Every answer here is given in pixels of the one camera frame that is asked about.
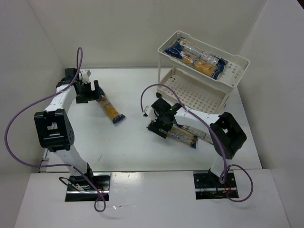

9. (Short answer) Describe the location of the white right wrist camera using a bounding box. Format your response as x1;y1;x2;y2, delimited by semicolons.
143;105;157;122

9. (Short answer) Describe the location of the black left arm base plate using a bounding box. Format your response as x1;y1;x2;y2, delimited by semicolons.
59;172;111;202

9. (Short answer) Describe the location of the spaghetti bag label side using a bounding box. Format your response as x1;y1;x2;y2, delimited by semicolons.
146;121;199;149
180;125;213;144
176;38;228;67

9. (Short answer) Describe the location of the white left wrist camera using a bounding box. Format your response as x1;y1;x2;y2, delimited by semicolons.
77;70;91;84

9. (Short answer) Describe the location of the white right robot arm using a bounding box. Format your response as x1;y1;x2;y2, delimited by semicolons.
142;98;247;183

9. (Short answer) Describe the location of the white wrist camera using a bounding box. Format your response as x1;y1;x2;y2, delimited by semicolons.
77;70;91;84
143;105;157;122

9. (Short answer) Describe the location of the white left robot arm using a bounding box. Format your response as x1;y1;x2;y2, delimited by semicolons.
34;68;100;190

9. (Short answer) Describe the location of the spaghetti bag blue yellow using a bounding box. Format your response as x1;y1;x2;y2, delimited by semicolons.
97;87;125;124
165;44;225;79

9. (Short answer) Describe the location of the cream two-tier rolling cart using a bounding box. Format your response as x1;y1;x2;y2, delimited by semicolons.
157;31;250;114

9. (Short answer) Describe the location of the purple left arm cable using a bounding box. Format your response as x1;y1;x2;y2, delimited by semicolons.
5;47;106;212

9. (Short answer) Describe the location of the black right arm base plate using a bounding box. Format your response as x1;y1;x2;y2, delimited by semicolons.
193;171;239;200

